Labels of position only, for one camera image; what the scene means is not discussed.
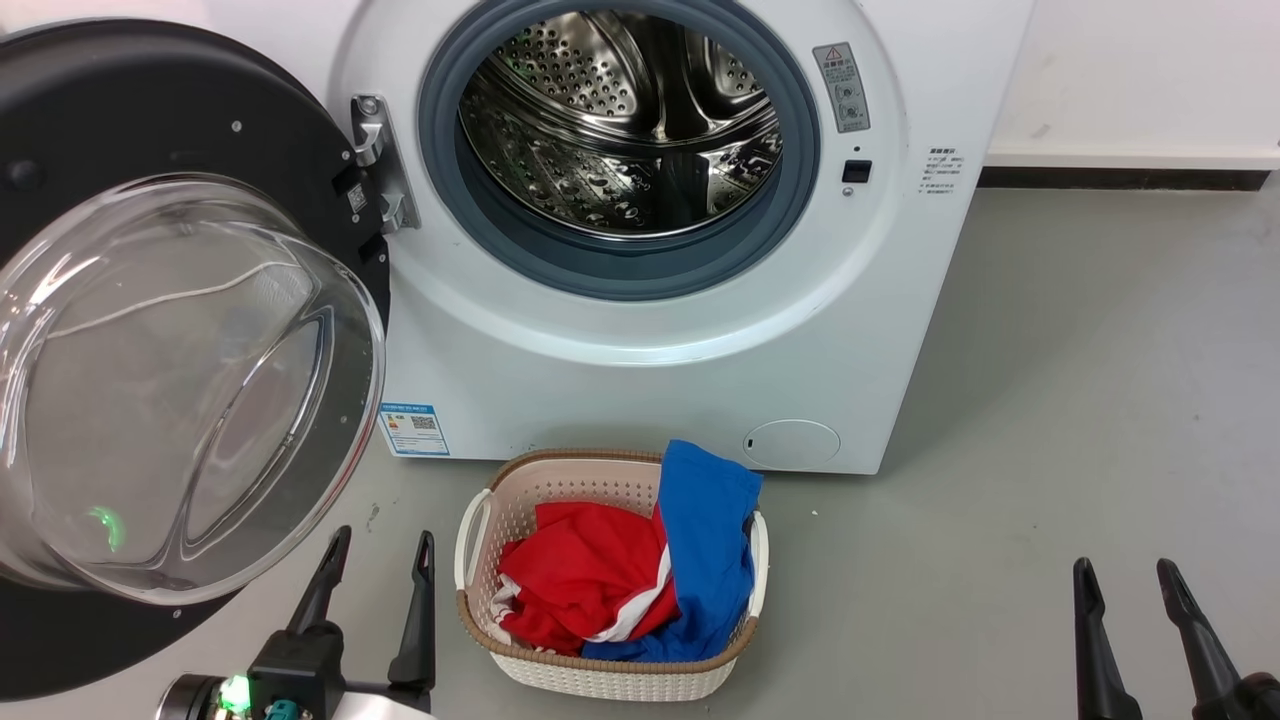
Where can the red garment with white stripe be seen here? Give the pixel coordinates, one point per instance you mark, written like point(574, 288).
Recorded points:
point(580, 570)

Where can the black door latch socket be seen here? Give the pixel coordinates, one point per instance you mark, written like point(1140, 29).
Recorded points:
point(857, 171)

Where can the black round glass washer door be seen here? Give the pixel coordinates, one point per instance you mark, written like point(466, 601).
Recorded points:
point(150, 110)

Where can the round white filter cover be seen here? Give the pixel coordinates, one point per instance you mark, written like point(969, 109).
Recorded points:
point(792, 443)

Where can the blue garment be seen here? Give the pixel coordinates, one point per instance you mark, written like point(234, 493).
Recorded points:
point(705, 520)

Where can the beige woven plastic laundry basket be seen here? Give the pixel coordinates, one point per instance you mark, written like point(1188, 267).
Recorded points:
point(530, 490)

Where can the grey warning sticker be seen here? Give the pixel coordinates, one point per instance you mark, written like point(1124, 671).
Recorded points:
point(841, 88)

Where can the white front-load washing machine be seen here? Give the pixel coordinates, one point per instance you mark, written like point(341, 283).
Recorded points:
point(650, 380)

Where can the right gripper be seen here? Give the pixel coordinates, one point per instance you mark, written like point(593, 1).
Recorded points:
point(1255, 700)

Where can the metal door hinge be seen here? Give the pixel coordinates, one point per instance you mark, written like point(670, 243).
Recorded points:
point(385, 170)

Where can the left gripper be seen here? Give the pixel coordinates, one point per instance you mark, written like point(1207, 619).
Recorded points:
point(300, 670)

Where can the blue energy label sticker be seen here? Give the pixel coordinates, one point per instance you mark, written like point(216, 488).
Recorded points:
point(414, 430)

